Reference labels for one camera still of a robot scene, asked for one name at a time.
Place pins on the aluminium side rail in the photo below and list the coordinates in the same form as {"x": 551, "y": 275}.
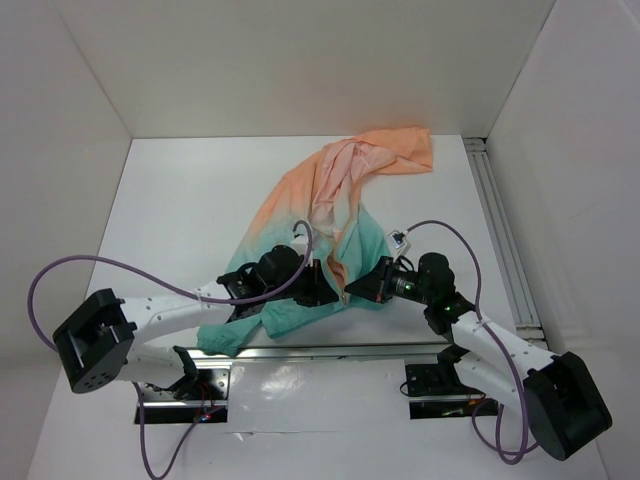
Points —
{"x": 520, "y": 298}

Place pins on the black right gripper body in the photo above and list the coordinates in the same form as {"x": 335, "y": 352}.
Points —
{"x": 395, "y": 280}

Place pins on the aluminium front rail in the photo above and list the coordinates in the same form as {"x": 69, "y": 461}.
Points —
{"x": 401, "y": 350}

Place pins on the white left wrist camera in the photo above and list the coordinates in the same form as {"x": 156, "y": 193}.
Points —
{"x": 300, "y": 243}

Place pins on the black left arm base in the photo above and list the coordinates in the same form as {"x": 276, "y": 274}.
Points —
{"x": 199, "y": 395}

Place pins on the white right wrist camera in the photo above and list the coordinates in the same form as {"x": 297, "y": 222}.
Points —
{"x": 397, "y": 243}

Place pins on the teal and orange jacket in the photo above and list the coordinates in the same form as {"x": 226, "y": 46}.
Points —
{"x": 324, "y": 190}

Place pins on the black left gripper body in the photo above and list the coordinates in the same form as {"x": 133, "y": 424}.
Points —
{"x": 305, "y": 293}

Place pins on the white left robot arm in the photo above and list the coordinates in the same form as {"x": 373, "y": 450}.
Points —
{"x": 109, "y": 339}

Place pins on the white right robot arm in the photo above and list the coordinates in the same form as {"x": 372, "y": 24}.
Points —
{"x": 555, "y": 394}

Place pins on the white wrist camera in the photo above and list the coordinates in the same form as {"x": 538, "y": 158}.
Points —
{"x": 300, "y": 243}
{"x": 397, "y": 243}

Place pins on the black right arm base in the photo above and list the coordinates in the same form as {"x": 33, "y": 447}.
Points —
{"x": 434, "y": 390}

